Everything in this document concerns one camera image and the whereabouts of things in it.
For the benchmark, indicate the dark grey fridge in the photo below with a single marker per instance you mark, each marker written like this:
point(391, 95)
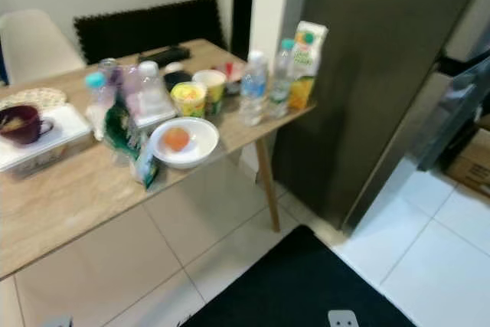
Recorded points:
point(375, 74)

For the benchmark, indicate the maroon mug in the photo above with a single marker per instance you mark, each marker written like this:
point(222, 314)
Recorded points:
point(19, 124)

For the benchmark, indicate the woven round coaster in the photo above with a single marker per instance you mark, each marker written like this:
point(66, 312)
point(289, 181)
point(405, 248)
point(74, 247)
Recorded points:
point(46, 97)

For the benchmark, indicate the white plastic container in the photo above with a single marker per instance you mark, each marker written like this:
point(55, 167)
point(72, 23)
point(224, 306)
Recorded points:
point(67, 135)

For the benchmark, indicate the light wooden table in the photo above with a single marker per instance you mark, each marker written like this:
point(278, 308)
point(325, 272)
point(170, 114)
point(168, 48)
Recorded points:
point(92, 189)

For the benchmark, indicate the white plastic chair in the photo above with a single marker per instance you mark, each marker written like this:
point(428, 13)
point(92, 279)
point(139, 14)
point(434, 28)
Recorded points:
point(38, 44)

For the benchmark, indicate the small teal cap bottle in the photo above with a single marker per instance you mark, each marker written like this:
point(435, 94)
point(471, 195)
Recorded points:
point(99, 105)

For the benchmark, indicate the green snack bag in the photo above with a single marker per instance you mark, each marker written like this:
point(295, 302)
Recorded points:
point(122, 139)

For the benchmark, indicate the white cap clear bottle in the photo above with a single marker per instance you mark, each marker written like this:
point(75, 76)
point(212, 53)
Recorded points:
point(151, 93)

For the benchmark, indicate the orange fruit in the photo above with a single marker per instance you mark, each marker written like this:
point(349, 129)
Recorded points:
point(176, 139)

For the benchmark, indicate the black ridged foam panel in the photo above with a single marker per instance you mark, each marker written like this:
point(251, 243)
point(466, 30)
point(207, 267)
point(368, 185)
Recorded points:
point(145, 28)

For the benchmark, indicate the black flat remote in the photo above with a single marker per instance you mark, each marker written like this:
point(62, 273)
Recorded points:
point(164, 55)

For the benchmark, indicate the small black bowl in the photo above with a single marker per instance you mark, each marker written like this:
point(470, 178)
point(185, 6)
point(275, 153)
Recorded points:
point(176, 80)

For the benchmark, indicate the yellow noodle cup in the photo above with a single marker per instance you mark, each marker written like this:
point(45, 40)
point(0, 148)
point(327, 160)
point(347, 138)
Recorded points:
point(187, 99)

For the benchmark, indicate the white bowl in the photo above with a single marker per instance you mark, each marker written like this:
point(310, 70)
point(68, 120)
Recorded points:
point(201, 147)

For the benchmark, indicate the cream paper cup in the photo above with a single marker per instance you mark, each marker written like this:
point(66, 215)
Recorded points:
point(211, 82)

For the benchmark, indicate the small dish red contents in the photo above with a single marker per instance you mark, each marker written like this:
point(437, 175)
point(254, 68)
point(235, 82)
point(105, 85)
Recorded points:
point(228, 70)

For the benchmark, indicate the teal cap water bottle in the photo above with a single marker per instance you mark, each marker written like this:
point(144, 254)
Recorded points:
point(279, 82)

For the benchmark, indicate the yellow green juice carton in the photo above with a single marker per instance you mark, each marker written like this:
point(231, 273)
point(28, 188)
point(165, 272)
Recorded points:
point(308, 55)

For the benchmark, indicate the black floor mat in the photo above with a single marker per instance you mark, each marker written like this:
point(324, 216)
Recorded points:
point(291, 289)

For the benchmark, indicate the brown cardboard box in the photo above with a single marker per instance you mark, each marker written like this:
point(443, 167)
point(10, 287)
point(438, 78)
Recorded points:
point(471, 162)

